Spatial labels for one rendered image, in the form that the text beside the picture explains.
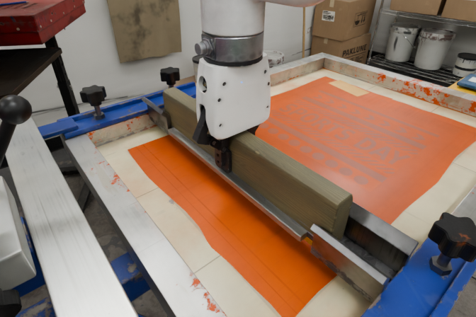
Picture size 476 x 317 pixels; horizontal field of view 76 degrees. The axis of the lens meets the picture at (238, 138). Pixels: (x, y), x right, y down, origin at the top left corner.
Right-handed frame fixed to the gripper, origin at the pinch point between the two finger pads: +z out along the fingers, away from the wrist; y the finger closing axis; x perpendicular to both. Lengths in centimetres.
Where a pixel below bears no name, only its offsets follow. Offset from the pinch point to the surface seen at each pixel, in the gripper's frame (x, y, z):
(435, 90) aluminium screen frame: -7, 56, 2
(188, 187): 3.9, -6.2, 6.1
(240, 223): -7.2, -4.5, 6.0
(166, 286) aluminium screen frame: -11.2, -17.8, 2.5
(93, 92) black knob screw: 25.9, -11.4, -4.3
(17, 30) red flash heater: 88, -14, -4
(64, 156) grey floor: 187, -6, 102
